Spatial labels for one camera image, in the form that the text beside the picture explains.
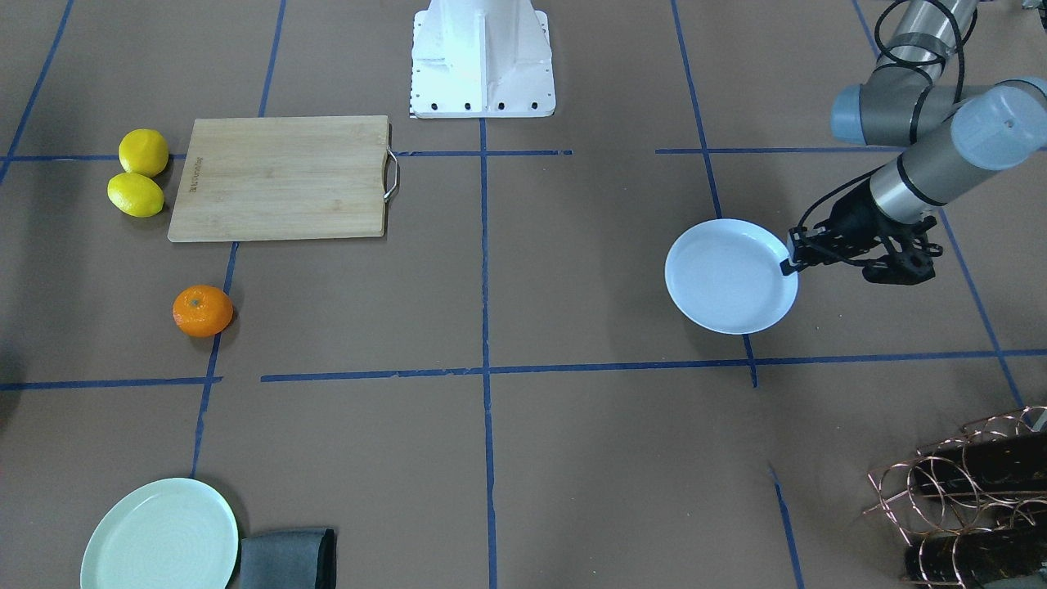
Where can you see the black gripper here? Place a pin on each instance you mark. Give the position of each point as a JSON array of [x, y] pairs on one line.
[[853, 219]]

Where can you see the light blue plate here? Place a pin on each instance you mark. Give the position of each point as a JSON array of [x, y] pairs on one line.
[[725, 275]]

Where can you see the orange fruit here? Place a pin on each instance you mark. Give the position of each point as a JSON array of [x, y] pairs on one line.
[[202, 311]]

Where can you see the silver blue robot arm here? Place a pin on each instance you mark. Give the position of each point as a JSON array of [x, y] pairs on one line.
[[952, 138]]

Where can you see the light green plate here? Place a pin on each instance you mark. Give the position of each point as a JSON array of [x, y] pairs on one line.
[[170, 533]]

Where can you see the dark glass bottle rear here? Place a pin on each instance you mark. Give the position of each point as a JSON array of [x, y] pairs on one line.
[[1004, 468]]

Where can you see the dark glass bottle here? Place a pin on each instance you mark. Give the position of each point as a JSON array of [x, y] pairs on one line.
[[977, 559], [1004, 468]]

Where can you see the dark glass bottle middle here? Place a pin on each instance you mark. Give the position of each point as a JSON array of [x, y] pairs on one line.
[[977, 559]]

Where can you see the wooden cutting board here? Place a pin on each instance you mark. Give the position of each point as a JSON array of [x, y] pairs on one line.
[[285, 178]]

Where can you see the dark grey folded cloth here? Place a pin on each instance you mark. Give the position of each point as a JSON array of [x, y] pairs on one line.
[[290, 558]]

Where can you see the yellow lemon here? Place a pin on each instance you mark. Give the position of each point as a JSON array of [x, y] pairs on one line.
[[135, 195], [143, 151]]

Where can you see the copper wire bottle rack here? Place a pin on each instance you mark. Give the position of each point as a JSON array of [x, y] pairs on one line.
[[970, 509]]

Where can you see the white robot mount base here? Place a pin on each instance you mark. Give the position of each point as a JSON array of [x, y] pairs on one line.
[[473, 59]]

